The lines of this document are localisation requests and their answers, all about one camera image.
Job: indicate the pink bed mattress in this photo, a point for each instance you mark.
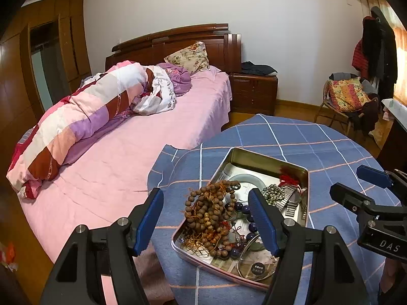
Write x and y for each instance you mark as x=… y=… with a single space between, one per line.
x=110 y=177

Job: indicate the pink metal tin box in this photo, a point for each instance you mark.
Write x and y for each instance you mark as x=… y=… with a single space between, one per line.
x=208 y=207

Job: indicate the wooden wardrobe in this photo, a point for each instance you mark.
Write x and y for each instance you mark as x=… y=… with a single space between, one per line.
x=43 y=58

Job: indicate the wooden nightstand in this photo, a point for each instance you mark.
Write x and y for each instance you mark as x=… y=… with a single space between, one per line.
x=253 y=94

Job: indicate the dark clothes on nightstand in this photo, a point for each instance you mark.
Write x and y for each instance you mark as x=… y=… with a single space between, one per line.
x=249 y=67

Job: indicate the metal watch band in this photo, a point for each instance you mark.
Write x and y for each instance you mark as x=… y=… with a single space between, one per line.
x=292 y=196

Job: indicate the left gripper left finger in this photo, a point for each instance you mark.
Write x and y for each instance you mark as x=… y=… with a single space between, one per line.
x=127 y=238

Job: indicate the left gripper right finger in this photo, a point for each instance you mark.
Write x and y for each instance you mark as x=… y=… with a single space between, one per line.
x=286 y=240

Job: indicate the pale jade bangle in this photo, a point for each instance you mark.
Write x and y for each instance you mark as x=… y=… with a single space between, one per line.
x=247 y=182

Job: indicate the wooden chair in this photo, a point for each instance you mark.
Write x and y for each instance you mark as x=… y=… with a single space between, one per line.
x=363 y=120

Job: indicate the hanging clothes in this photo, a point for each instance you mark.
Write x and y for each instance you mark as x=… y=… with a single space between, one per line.
x=375 y=55

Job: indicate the striped pink quilt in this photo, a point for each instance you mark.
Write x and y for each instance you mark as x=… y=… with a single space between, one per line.
x=64 y=130

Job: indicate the printed paper in tin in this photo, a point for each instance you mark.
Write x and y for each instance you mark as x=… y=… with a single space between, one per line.
x=218 y=252

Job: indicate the floral pillow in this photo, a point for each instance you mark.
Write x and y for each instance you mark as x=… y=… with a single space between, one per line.
x=193 y=58

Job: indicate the red string ornament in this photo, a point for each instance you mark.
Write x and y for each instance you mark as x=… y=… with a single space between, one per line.
x=288 y=177

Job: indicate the purple garment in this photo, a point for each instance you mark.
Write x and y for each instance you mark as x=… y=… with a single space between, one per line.
x=180 y=78

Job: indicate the blue plaid tablecloth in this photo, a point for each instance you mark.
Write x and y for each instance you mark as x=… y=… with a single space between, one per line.
x=329 y=157

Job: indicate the colourful patchwork cushion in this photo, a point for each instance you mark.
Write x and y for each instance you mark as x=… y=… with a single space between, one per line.
x=347 y=95

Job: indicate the wooden headboard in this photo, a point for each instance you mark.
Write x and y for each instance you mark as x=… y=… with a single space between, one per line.
x=222 y=46

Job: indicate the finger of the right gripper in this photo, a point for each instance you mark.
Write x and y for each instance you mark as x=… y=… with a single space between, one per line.
x=352 y=200
x=376 y=177

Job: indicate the clear glass bangle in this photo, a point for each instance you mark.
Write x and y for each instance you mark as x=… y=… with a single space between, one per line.
x=256 y=263

